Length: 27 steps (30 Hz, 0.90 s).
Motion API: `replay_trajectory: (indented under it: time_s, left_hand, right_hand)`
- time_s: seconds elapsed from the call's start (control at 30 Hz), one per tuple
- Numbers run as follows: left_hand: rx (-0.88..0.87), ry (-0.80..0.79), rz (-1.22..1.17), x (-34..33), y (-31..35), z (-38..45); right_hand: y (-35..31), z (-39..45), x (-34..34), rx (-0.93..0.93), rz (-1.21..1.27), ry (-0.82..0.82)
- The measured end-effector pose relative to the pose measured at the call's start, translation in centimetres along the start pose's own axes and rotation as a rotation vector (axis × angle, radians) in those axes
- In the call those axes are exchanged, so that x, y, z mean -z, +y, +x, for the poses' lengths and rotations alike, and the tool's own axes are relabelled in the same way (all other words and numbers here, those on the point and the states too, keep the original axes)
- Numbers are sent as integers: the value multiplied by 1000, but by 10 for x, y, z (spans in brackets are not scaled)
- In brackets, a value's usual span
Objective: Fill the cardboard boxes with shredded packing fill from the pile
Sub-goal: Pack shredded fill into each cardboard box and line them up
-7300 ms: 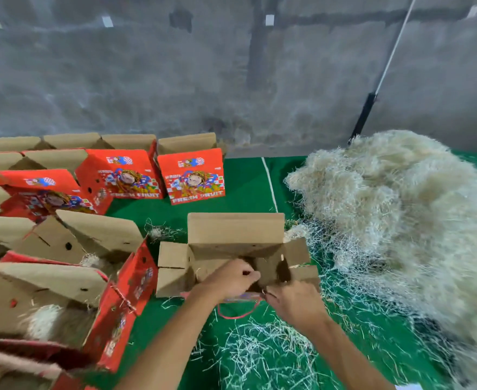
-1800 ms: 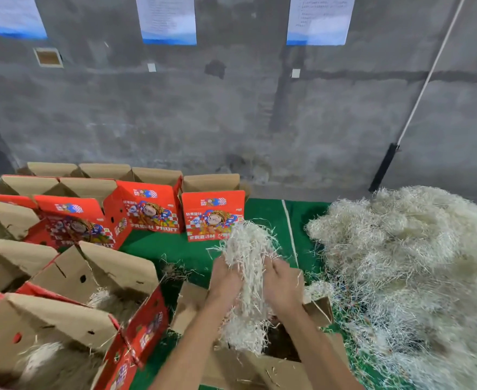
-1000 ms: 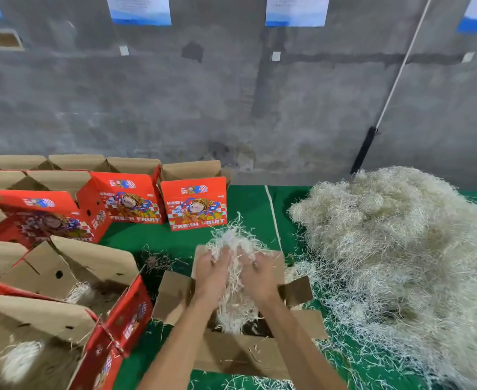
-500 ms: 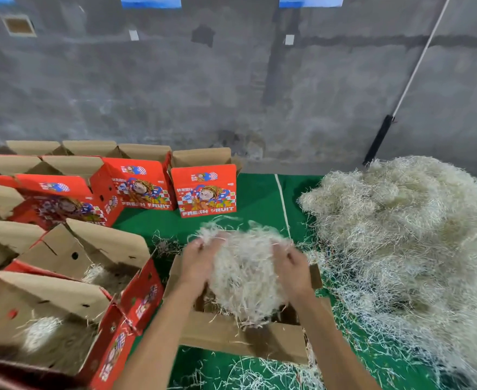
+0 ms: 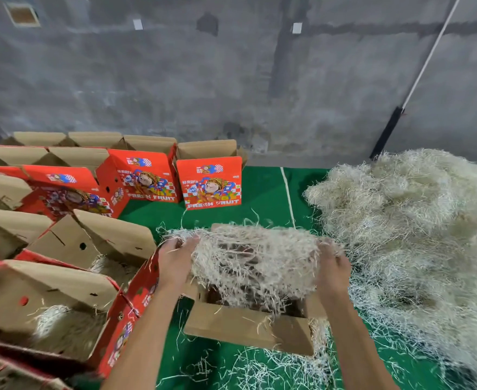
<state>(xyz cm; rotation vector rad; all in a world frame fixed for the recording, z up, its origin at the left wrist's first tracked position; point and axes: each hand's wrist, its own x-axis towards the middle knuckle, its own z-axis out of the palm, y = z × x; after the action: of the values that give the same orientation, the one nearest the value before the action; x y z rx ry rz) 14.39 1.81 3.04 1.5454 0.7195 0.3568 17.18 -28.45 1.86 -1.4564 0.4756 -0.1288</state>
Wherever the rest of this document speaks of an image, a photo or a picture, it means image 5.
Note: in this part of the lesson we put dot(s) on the person's left hand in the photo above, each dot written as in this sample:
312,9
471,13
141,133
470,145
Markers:
176,262

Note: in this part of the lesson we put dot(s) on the person's right forearm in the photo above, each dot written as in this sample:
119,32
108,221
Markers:
360,353

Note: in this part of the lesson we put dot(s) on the group of red fruit boxes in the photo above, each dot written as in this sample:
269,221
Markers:
141,170

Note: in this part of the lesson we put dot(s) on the white pole with black grip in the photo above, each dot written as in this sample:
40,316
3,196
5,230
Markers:
385,134

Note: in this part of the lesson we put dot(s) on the person's left forearm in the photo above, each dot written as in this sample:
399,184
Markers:
145,345

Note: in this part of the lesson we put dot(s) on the yellow framed wall plate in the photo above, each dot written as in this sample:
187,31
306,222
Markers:
21,13

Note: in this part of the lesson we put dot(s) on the pile of shredded paper filler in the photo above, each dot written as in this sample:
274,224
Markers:
417,231

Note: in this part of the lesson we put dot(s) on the person's right hand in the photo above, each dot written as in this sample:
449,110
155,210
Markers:
334,272

